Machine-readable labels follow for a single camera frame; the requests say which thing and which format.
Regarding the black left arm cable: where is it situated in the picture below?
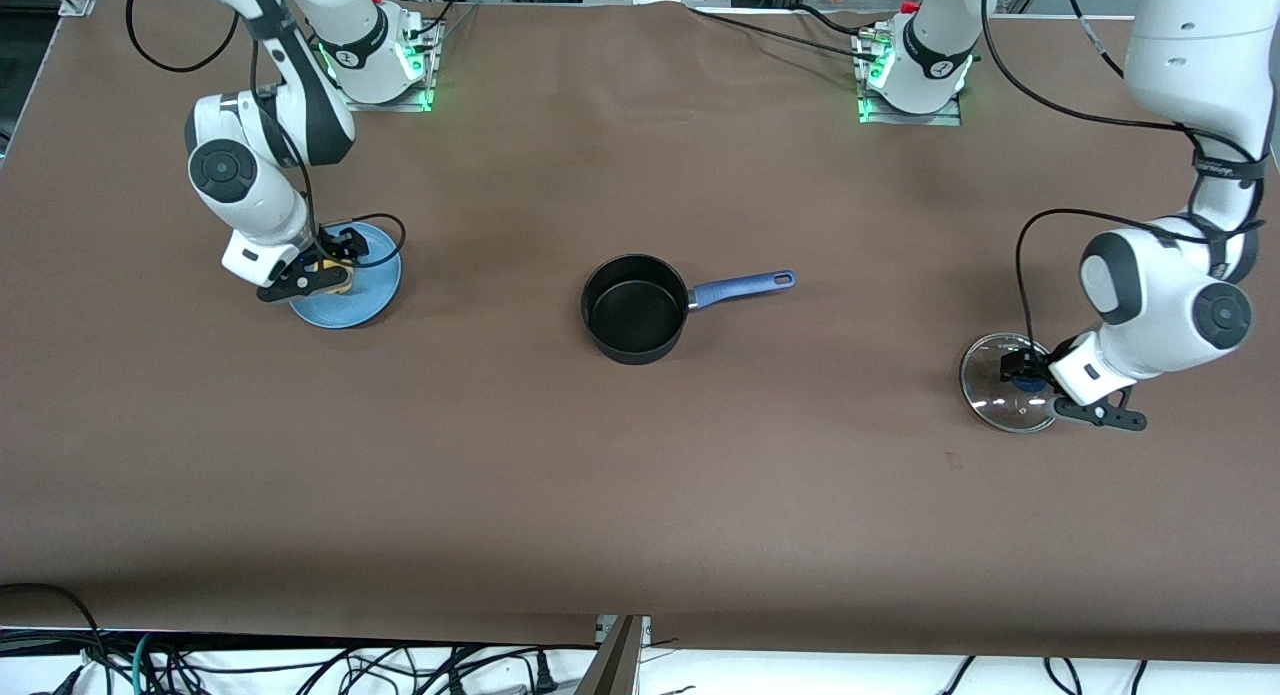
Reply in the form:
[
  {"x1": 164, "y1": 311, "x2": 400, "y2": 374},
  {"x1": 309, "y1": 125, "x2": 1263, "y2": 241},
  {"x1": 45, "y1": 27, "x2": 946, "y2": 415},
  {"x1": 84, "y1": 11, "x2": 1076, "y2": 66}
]
[{"x1": 980, "y1": 0, "x2": 1271, "y2": 368}]

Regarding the blue plate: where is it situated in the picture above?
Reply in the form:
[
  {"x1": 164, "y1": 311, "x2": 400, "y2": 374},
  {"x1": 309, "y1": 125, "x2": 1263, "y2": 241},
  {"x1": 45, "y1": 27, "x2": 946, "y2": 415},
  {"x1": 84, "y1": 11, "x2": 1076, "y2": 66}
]
[{"x1": 288, "y1": 221, "x2": 403, "y2": 330}]

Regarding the glass lid with blue knob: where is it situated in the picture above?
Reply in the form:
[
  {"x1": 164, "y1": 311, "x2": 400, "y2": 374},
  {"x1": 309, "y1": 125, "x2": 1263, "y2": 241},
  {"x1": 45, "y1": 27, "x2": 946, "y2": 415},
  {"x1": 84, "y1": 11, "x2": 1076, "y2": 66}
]
[{"x1": 960, "y1": 332, "x2": 1062, "y2": 434}]

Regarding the black looping floor cable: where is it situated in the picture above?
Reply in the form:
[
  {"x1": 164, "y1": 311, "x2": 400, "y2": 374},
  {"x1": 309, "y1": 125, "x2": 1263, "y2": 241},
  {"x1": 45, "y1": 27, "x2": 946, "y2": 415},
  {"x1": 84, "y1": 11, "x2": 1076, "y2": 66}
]
[{"x1": 0, "y1": 582, "x2": 113, "y2": 695}]

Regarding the aluminium profile post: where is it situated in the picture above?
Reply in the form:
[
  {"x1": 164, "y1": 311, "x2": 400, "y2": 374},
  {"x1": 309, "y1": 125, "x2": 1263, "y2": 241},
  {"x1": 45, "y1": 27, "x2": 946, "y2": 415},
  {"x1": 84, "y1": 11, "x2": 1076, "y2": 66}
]
[{"x1": 574, "y1": 615, "x2": 653, "y2": 695}]

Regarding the black plug cable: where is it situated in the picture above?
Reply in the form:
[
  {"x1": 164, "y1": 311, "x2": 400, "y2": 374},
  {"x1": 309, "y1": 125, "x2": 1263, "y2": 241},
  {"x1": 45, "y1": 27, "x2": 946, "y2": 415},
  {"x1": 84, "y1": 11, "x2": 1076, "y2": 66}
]
[{"x1": 420, "y1": 647, "x2": 561, "y2": 695}]

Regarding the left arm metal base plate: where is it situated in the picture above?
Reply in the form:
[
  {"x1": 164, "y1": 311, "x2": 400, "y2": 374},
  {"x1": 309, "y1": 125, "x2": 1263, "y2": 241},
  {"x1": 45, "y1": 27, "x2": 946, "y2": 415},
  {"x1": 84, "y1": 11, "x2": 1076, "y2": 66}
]
[{"x1": 852, "y1": 25, "x2": 965, "y2": 127}]

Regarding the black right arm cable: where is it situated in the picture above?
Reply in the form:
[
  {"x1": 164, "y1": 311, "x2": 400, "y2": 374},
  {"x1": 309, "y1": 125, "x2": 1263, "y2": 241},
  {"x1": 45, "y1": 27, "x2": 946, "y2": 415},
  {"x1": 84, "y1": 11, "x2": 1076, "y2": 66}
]
[{"x1": 124, "y1": 0, "x2": 408, "y2": 268}]

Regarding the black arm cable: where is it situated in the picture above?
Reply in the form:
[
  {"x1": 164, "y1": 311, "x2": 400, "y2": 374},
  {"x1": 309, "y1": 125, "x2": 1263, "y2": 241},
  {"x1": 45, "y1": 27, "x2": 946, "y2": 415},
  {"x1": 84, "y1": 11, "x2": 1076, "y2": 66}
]
[
  {"x1": 980, "y1": 0, "x2": 1271, "y2": 368},
  {"x1": 124, "y1": 0, "x2": 408, "y2": 268}
]

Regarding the brown paper table cover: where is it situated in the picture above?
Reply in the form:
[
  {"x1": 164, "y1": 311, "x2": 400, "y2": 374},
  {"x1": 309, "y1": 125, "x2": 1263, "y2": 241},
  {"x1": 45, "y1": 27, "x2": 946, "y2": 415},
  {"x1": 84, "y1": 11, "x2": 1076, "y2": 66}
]
[{"x1": 0, "y1": 0, "x2": 1280, "y2": 666}]

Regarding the black cable across table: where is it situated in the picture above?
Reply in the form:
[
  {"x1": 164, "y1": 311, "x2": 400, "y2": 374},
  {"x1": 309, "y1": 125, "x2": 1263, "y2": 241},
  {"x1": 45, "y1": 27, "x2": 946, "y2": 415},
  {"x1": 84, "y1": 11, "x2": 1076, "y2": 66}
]
[{"x1": 688, "y1": 3, "x2": 876, "y2": 64}]

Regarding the black pot with blue handle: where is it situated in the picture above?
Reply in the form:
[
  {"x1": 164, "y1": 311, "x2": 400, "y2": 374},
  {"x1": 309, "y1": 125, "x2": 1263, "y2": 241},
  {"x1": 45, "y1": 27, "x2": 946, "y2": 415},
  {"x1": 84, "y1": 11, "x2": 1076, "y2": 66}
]
[{"x1": 581, "y1": 253, "x2": 799, "y2": 365}]

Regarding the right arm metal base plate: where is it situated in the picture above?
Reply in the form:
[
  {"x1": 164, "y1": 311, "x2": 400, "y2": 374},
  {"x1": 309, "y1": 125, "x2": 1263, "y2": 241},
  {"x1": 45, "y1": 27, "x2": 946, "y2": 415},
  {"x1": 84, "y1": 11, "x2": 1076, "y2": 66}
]
[{"x1": 329, "y1": 13, "x2": 443, "y2": 113}]

